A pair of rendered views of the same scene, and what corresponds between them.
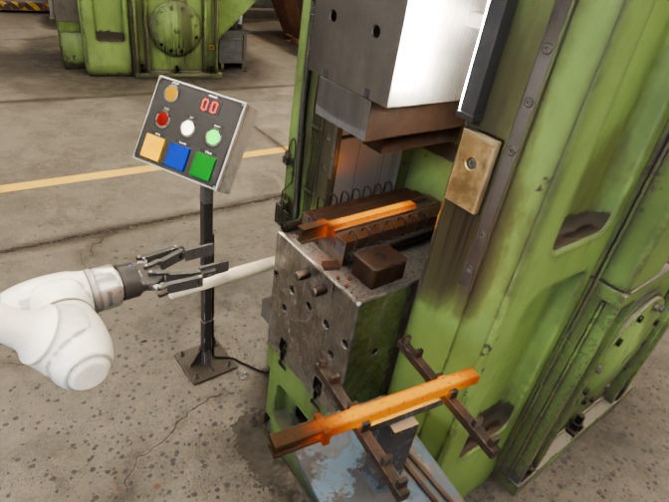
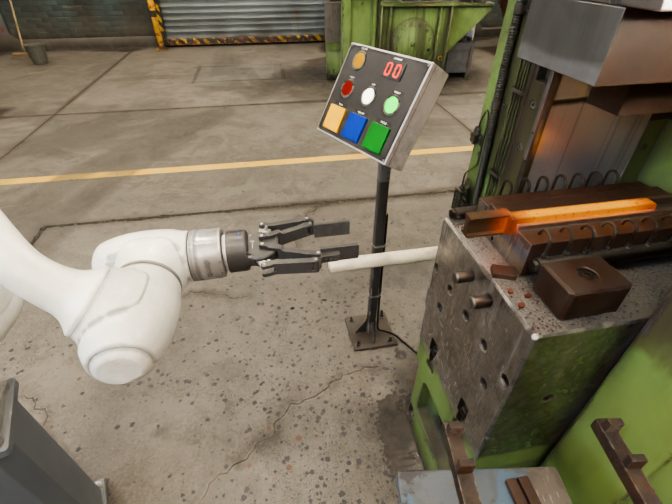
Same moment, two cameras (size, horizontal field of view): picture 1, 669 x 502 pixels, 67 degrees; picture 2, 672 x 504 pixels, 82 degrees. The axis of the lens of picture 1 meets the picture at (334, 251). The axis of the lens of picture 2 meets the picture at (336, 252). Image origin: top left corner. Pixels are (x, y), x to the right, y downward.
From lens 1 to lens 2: 52 cm
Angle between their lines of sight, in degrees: 26
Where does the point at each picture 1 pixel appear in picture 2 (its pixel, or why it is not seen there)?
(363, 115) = (603, 37)
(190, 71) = not seen: hidden behind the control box
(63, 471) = (233, 396)
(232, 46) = (459, 57)
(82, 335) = (118, 314)
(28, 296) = (117, 250)
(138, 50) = not seen: hidden behind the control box
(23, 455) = (211, 373)
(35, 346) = (64, 316)
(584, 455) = not seen: outside the picture
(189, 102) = (374, 67)
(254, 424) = (399, 407)
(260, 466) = (395, 454)
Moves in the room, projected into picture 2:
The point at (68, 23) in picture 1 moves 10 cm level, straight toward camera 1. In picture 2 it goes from (332, 43) to (332, 45)
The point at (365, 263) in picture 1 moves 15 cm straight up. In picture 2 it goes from (558, 280) to (594, 204)
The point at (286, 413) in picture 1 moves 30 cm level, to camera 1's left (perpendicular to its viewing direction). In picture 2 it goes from (430, 412) to (355, 372)
